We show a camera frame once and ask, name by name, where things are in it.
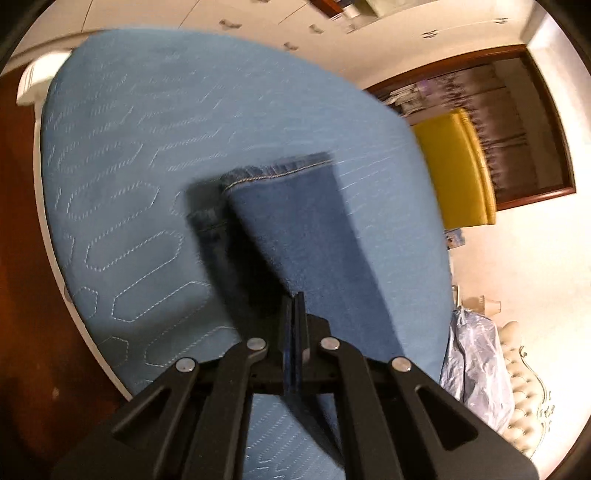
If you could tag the cream wardrobe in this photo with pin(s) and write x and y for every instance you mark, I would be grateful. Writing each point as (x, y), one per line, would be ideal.
(392, 50)

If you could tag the clear plastic bag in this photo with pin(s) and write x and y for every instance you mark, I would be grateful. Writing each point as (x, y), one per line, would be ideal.
(475, 364)

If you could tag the white cup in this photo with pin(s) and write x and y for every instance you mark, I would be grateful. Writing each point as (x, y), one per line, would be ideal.
(491, 307)

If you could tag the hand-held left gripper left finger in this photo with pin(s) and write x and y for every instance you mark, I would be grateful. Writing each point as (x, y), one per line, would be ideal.
(288, 350)

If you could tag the blue quilted bed cover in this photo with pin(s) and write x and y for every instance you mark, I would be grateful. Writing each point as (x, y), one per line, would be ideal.
(138, 115)

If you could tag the wooden shelf with items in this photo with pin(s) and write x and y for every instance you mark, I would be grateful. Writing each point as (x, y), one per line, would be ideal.
(351, 8)

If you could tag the white tufted headboard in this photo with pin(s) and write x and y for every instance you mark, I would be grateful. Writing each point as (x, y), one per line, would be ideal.
(524, 383)

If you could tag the blue denim pants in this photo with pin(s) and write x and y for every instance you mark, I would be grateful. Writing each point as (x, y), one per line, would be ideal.
(300, 230)

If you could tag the dark beaded curtain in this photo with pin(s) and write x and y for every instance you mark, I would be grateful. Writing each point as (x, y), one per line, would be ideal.
(503, 120)

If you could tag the white bed frame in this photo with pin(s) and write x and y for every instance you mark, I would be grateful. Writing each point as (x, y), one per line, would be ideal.
(32, 78)

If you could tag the brown wooden door frame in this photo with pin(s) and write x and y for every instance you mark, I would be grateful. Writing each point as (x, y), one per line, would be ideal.
(556, 138)

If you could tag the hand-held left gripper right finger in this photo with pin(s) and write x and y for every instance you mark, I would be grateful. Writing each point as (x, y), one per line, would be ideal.
(301, 341)

